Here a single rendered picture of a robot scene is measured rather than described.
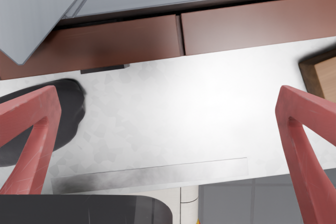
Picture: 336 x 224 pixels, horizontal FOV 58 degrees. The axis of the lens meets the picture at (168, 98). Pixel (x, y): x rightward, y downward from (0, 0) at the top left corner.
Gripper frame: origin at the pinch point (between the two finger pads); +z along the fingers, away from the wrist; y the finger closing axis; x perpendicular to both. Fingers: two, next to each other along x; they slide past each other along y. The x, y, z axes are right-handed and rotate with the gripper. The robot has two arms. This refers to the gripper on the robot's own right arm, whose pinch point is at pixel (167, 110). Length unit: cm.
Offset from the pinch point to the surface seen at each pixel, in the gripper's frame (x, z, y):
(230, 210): 99, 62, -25
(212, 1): 1.0, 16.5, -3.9
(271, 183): 89, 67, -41
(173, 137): 23.6, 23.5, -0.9
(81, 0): 0.3, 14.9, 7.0
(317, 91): 15.3, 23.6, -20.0
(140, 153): 25.8, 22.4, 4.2
